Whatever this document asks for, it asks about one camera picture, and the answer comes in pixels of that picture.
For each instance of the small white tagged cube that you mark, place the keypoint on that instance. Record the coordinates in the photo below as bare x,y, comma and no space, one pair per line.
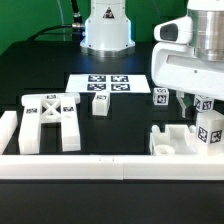
160,96

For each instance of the white front fence bar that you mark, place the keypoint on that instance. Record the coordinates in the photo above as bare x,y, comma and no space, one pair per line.
111,167

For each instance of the tilted white tagged cube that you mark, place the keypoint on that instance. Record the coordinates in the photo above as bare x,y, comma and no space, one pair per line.
203,103

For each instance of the white chair seat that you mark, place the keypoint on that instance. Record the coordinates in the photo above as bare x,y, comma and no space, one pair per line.
174,140

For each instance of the white fence bar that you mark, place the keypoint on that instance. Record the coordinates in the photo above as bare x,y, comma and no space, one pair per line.
111,167
8,124

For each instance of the white left fence bar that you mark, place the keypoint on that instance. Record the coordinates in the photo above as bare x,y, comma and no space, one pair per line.
8,124

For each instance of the white chair back frame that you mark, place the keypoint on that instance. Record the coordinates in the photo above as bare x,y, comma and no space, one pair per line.
49,108

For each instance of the white marker sheet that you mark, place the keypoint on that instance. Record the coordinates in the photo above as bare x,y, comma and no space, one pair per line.
124,83

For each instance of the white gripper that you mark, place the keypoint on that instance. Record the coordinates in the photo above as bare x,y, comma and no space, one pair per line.
175,67

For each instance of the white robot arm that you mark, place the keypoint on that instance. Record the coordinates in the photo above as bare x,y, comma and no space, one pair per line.
202,28

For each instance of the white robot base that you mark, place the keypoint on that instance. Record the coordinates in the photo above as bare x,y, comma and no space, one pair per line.
107,30

